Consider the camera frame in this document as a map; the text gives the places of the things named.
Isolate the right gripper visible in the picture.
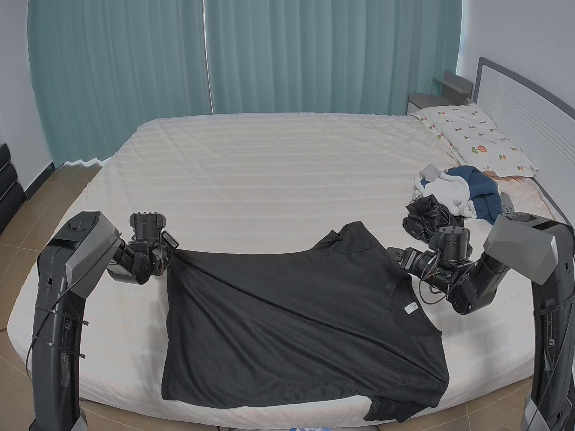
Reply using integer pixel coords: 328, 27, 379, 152
399, 248, 435, 282

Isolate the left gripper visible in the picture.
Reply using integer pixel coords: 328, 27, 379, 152
150, 229, 181, 270

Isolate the black T-shirt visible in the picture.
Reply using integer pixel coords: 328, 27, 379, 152
161, 222, 451, 424

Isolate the bed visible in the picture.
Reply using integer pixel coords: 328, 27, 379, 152
7, 57, 575, 431

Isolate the black shiny garment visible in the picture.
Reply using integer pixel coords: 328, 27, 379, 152
401, 194, 470, 244

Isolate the white garment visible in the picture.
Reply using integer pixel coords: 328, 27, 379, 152
413, 169, 477, 218

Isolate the dark blue garment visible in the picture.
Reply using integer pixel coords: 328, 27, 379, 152
444, 165, 503, 221

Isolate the grey printed garment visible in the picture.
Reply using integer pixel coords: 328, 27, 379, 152
498, 190, 518, 215

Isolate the white printed pillow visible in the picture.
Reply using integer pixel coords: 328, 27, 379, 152
410, 104, 539, 179

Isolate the grey bedside table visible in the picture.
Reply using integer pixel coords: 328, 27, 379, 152
408, 71, 473, 116

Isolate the black chest of drawers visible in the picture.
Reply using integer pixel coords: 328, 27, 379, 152
0, 143, 26, 235

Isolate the black cable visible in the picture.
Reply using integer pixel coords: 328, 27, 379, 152
420, 281, 450, 307
26, 234, 123, 378

